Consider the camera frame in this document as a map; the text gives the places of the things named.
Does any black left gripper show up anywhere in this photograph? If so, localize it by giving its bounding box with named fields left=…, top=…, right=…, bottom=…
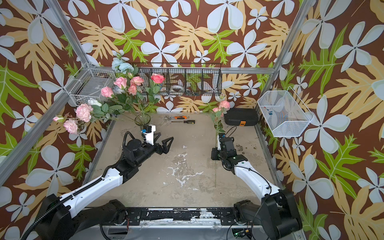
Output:
left=134, top=131, right=172, bottom=168

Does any pink rose cluster stem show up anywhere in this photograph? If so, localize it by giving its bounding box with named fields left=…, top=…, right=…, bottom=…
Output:
left=211, top=94, right=231, bottom=138

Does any pale pink carnation stem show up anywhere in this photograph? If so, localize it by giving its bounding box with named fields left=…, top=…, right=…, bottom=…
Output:
left=53, top=103, right=123, bottom=135

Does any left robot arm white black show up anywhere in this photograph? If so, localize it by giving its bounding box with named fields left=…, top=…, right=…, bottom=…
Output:
left=21, top=130, right=174, bottom=240

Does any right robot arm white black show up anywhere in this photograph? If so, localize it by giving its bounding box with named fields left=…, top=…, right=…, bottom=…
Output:
left=211, top=134, right=303, bottom=240

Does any clear ribbed glass vase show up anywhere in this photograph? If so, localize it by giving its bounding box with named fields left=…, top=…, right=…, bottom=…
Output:
left=134, top=113, right=151, bottom=129

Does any pink rose bunch in vase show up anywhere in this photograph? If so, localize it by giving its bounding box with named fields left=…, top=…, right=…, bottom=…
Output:
left=113, top=77, right=146, bottom=114

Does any black yellow screwdriver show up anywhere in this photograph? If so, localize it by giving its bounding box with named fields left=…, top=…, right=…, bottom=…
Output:
left=171, top=120, right=196, bottom=124

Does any black zip case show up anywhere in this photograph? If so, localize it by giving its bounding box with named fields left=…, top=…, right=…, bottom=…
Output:
left=224, top=108, right=259, bottom=127

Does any pink rose stem left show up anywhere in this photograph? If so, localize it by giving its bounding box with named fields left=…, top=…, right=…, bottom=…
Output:
left=101, top=87, right=121, bottom=99

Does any white rose stem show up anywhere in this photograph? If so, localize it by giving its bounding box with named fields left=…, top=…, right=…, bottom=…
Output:
left=88, top=98, right=103, bottom=107

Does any light blue flower stem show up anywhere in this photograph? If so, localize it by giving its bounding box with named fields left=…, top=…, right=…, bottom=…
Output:
left=112, top=50, right=134, bottom=74

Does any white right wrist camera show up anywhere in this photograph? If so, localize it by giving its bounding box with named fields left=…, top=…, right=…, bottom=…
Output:
left=216, top=135, right=221, bottom=151

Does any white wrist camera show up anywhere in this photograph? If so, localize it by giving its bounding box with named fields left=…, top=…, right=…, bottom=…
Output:
left=141, top=125, right=156, bottom=146
left=216, top=135, right=221, bottom=151

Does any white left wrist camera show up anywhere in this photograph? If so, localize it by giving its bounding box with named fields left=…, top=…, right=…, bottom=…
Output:
left=141, top=125, right=156, bottom=146

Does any black wire wall basket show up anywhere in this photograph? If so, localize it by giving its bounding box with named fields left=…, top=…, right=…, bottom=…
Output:
left=134, top=63, right=223, bottom=96

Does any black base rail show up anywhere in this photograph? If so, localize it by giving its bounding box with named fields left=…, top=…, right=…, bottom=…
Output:
left=125, top=207, right=235, bottom=226

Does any white wire basket right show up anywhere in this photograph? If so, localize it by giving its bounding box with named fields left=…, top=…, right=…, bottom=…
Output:
left=258, top=90, right=315, bottom=138

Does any white wire basket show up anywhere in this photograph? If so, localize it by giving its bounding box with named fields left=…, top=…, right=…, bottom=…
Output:
left=65, top=64, right=116, bottom=106
left=258, top=90, right=315, bottom=138

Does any white wire basket left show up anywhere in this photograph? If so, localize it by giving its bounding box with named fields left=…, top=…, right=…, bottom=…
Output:
left=65, top=64, right=116, bottom=106

